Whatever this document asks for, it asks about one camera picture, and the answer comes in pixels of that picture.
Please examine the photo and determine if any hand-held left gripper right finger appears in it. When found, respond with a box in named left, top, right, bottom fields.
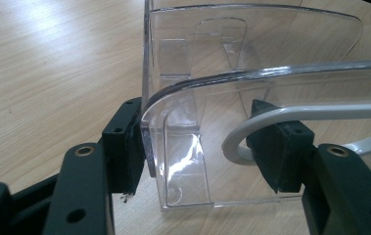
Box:
left=246, top=98, right=315, bottom=194

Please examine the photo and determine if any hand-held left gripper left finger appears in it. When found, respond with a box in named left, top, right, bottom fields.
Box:
left=102, top=96, right=147, bottom=195

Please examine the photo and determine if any clear acrylic organizer box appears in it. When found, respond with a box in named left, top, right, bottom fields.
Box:
left=139, top=0, right=371, bottom=212

